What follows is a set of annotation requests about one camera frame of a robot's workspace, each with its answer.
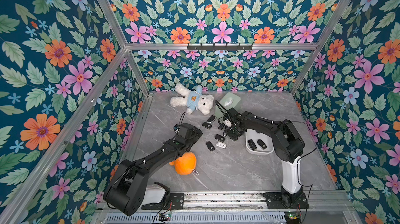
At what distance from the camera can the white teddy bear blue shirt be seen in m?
1.06

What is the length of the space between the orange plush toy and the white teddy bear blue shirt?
0.35m

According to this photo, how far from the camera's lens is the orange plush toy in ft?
2.59
